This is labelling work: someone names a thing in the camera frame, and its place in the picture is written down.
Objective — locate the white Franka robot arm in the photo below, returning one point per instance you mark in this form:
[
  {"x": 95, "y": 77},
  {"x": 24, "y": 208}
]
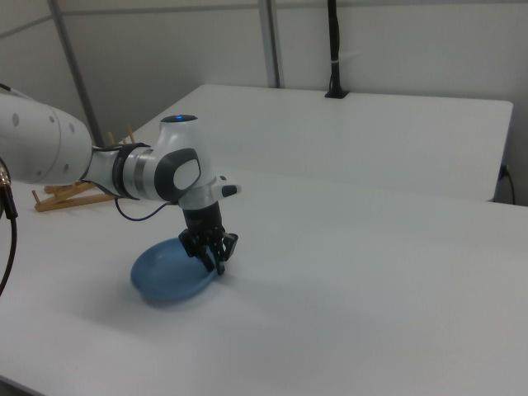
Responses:
[{"x": 41, "y": 140}]

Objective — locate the wooden plate rack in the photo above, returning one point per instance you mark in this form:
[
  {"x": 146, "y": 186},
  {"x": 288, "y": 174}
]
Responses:
[{"x": 62, "y": 202}]

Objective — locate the black camera pole with clamp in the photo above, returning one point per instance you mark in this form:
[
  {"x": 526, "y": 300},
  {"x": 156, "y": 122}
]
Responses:
[{"x": 334, "y": 41}]

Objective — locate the blue round plate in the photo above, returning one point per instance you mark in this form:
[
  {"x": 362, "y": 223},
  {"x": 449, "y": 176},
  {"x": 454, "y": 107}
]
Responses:
[{"x": 165, "y": 280}]

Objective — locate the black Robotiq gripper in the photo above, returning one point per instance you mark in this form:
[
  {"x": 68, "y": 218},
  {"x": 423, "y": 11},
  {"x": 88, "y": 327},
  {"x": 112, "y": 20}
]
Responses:
[{"x": 202, "y": 218}]

